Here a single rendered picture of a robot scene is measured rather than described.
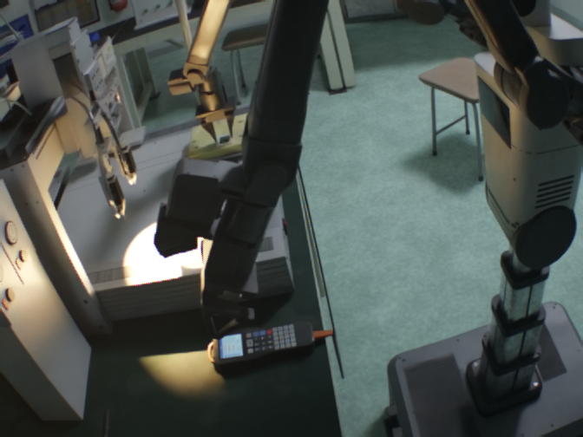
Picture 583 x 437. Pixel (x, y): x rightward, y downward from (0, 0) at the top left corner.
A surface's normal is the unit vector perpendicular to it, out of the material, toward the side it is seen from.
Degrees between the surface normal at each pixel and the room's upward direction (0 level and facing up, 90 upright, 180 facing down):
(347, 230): 0
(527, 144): 90
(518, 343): 90
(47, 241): 90
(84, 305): 90
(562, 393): 0
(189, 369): 0
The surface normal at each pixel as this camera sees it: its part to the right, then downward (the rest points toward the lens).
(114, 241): -0.19, -0.79
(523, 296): 0.11, 0.58
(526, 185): -0.43, 0.70
